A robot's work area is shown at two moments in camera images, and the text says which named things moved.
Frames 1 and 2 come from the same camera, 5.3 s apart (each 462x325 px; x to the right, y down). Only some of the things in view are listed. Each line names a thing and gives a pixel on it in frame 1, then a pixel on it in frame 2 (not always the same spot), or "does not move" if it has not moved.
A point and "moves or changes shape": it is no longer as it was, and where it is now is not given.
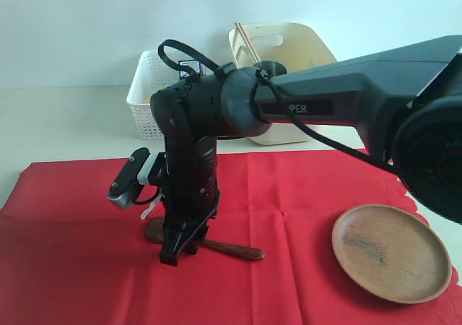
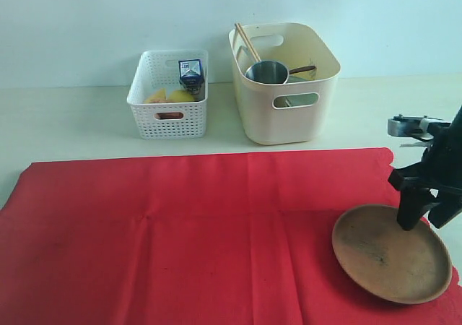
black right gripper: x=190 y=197 -> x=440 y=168
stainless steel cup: x=267 y=68 does not move
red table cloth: x=67 y=258 does not move
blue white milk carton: x=193 y=64 does not move
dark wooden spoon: x=154 y=233 moves or changes shape
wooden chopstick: x=247 y=40 does not move
